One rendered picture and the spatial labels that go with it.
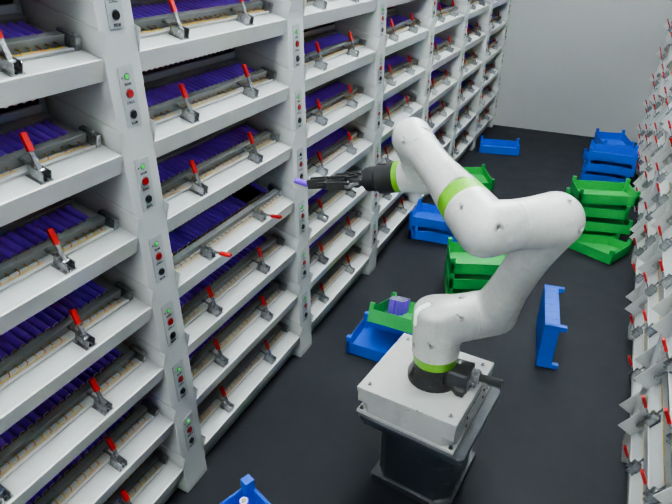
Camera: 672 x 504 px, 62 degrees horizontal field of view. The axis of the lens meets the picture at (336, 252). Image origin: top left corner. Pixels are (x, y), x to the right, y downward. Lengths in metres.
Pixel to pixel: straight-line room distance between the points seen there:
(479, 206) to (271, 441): 1.15
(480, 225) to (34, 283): 0.88
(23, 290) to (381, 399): 0.92
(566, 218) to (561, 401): 1.13
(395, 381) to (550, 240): 0.63
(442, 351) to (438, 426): 0.19
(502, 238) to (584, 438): 1.12
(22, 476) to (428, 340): 0.97
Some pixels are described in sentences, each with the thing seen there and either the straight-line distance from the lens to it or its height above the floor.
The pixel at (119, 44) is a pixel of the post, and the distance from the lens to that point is 1.25.
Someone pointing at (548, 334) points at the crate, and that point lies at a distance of 2.29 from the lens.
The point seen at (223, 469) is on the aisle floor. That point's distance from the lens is 1.93.
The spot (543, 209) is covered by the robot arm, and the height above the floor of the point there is 0.98.
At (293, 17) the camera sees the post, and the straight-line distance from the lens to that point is 1.80.
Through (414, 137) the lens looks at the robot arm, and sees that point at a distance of 1.46.
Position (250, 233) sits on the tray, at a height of 0.68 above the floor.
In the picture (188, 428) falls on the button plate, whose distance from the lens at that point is 1.74.
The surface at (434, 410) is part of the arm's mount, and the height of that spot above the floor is 0.38.
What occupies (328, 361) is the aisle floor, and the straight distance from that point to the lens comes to 2.26.
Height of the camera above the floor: 1.46
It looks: 29 degrees down
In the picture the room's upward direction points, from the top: straight up
